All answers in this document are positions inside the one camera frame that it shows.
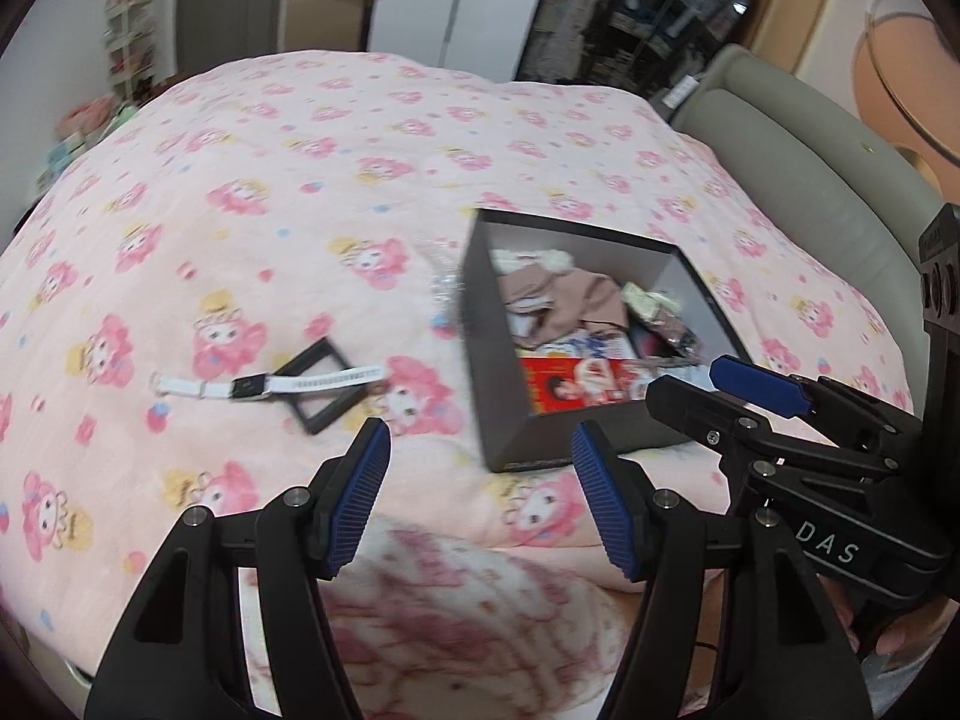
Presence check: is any white strap wristwatch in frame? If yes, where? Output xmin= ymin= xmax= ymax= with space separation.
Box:
xmin=148 ymin=364 xmax=387 ymax=400

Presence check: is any grey door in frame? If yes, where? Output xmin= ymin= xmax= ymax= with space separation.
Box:
xmin=176 ymin=0 xmax=290 ymax=77

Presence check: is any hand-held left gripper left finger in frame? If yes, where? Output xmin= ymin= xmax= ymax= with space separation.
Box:
xmin=82 ymin=415 xmax=392 ymax=720

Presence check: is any pile of pastel plush items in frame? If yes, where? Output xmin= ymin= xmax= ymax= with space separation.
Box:
xmin=45 ymin=94 xmax=140 ymax=190

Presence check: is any floral fabric pouch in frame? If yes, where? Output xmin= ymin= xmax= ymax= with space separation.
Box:
xmin=622 ymin=281 xmax=710 ymax=365

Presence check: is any clear crinkled plastic wrap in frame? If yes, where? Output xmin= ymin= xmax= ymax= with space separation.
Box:
xmin=416 ymin=236 xmax=470 ymax=332

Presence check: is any person's right hand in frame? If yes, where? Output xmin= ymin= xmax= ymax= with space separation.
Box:
xmin=817 ymin=574 xmax=940 ymax=659

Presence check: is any pink printed blanket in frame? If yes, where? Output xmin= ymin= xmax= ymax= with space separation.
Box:
xmin=0 ymin=51 xmax=912 ymax=661

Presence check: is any red photo card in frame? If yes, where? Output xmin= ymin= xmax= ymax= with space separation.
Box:
xmin=520 ymin=356 xmax=655 ymax=418

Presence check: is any white plush toy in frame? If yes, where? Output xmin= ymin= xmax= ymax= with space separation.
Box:
xmin=491 ymin=247 xmax=575 ymax=280

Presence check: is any black picture frame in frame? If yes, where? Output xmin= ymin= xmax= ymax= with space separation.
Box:
xmin=274 ymin=340 xmax=355 ymax=437

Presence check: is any grey upholstered headboard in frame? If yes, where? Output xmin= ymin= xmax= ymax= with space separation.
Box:
xmin=671 ymin=45 xmax=947 ymax=422

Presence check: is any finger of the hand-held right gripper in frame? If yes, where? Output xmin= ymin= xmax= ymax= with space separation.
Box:
xmin=709 ymin=354 xmax=922 ymax=460
xmin=645 ymin=373 xmax=901 ymax=482

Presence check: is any dark grey box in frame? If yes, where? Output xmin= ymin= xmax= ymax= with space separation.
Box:
xmin=457 ymin=208 xmax=755 ymax=476

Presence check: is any white shelf rack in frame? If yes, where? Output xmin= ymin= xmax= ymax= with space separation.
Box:
xmin=101 ymin=0 xmax=163 ymax=103

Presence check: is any round mirror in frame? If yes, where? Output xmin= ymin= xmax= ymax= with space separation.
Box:
xmin=851 ymin=0 xmax=960 ymax=190

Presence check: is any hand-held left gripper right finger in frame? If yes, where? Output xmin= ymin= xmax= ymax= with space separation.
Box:
xmin=570 ymin=418 xmax=878 ymax=720

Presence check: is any printed comic book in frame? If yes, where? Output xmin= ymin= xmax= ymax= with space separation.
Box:
xmin=536 ymin=334 xmax=640 ymax=365

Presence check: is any dusty pink cloth garment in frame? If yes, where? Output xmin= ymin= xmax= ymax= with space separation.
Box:
xmin=499 ymin=270 xmax=632 ymax=351

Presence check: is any white wardrobe panel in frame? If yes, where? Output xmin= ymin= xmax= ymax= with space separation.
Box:
xmin=367 ymin=0 xmax=560 ymax=85

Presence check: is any dark cluttered cabinet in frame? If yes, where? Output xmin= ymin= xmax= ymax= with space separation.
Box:
xmin=517 ymin=0 xmax=760 ymax=103

